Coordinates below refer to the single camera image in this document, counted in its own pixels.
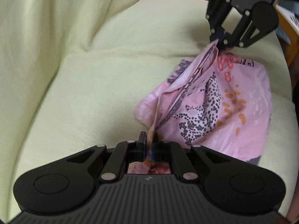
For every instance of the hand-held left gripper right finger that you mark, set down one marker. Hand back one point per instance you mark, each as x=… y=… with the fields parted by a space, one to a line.
x=154 y=148

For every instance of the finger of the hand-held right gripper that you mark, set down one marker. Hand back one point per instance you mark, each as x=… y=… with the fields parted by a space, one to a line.
x=217 y=11
x=236 y=31

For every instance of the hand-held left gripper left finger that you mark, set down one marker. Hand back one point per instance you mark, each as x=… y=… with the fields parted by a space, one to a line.
x=143 y=144

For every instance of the pink patterned garment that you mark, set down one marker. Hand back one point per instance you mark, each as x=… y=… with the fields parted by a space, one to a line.
x=210 y=112

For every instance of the white printed paper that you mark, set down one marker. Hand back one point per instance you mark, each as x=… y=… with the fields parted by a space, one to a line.
x=289 y=15

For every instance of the sofa with green cover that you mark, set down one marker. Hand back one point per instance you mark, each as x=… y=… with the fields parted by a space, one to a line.
x=70 y=74

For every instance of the wooden furniture frame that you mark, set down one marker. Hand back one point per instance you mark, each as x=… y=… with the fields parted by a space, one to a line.
x=283 y=30

